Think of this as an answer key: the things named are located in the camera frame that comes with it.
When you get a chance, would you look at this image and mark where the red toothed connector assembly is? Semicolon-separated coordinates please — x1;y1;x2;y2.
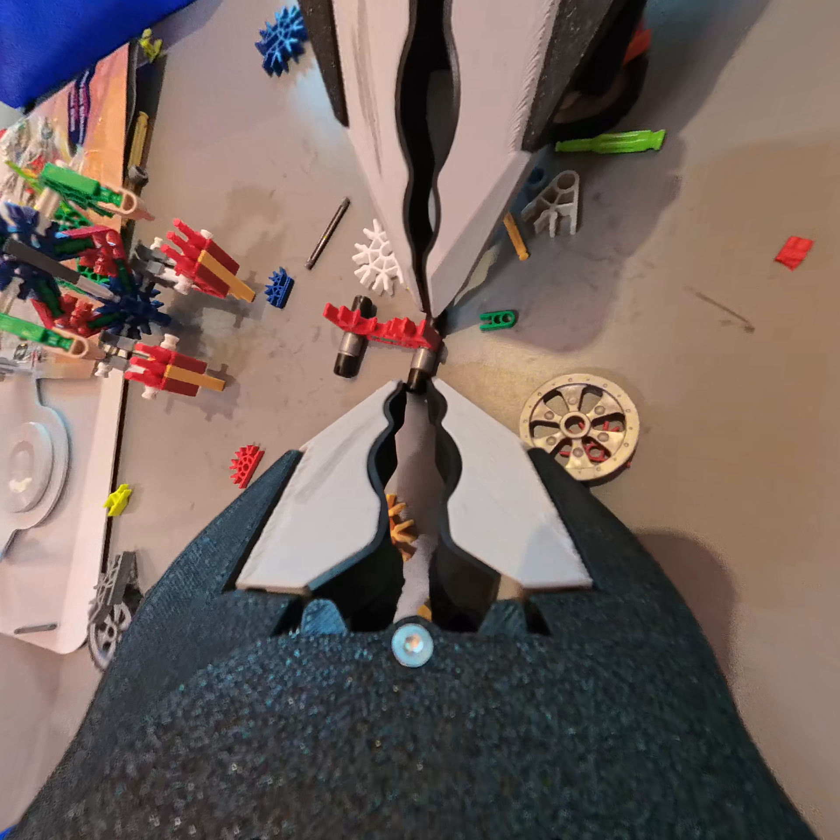
323;302;442;352

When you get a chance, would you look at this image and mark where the yellow snowflake connector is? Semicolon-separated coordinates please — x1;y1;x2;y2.
384;492;421;562

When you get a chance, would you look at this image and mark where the red half-round connector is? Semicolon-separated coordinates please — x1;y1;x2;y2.
229;444;266;490

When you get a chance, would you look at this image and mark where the blue plastic bin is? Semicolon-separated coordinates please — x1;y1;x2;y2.
0;0;217;109

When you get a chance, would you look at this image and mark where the tiny red connector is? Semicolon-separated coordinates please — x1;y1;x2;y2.
774;236;815;271

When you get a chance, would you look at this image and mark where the white snowflake connector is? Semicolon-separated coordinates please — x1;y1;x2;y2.
352;218;408;294

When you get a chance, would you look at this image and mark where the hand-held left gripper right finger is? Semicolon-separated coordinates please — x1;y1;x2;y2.
428;379;594;596

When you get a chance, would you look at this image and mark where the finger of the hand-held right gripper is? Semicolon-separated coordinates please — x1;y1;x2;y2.
331;0;434;319
425;0;562;322

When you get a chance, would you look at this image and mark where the black and silver tube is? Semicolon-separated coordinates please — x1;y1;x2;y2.
333;295;374;379

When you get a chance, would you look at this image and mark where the colourful construction toy model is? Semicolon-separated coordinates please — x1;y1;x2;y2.
0;161;257;400

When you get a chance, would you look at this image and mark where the grey spoked wheel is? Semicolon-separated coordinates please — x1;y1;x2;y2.
87;594;135;672
519;373;641;487

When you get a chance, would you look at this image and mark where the light grey wedge connector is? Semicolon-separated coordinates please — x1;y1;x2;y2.
520;171;581;238

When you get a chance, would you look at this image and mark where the large blue snowflake connector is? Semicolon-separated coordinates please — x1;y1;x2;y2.
255;3;309;76

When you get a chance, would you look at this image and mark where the grey stand bar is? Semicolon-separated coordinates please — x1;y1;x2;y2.
0;238;109;299

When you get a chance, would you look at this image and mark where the thin dark grey rod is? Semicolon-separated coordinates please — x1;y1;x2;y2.
304;198;350;270

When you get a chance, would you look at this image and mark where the black rubber tyre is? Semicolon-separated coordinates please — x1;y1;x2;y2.
551;13;652;135

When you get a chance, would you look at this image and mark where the white stand base board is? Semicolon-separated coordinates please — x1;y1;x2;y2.
0;367;129;656

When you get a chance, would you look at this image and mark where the orange cardboard toy box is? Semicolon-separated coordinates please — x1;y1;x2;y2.
0;42;155;237

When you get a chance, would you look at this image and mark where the long grey fan connector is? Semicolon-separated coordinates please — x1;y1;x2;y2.
92;551;140;608

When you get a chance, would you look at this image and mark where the light green rod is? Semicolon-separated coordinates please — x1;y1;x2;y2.
555;129;666;155

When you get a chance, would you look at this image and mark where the white rod with black tip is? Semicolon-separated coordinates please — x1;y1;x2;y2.
405;346;441;395

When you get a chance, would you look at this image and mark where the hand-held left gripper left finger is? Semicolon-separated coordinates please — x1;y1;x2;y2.
235;379;406;596

